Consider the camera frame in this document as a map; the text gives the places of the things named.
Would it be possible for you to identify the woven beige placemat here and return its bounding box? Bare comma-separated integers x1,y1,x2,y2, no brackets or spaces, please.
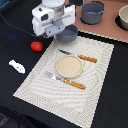
13,36,114,128

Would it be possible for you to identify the small grey frying pan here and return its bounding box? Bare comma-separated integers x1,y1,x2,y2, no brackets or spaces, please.
56,25,78,43

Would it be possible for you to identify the brown stove board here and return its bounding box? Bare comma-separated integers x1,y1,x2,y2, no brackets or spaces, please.
75,0,128,43

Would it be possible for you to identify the red toy tomato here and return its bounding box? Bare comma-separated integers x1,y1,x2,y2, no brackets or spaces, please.
31,41,43,52

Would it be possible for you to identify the knife with wooden handle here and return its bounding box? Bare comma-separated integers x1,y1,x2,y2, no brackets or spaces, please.
58,49,98,63

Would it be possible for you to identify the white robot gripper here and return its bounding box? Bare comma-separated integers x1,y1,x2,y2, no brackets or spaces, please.
32,4,75,37

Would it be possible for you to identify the beige bowl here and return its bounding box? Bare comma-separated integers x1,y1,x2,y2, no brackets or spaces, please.
119,5,128,30

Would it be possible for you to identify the grey pot with handles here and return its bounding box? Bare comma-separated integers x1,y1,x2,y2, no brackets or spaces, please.
81,1,104,25

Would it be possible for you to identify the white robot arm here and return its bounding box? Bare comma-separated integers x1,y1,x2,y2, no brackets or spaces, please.
32,0,75,37

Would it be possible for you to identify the white toy fish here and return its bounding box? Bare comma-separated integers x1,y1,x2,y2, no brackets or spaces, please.
9,60,26,74

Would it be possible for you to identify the fork with wooden handle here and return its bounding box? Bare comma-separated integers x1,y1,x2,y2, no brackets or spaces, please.
44,72,86,89

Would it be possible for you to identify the round beige plate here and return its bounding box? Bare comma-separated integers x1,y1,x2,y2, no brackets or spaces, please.
56,55,83,78

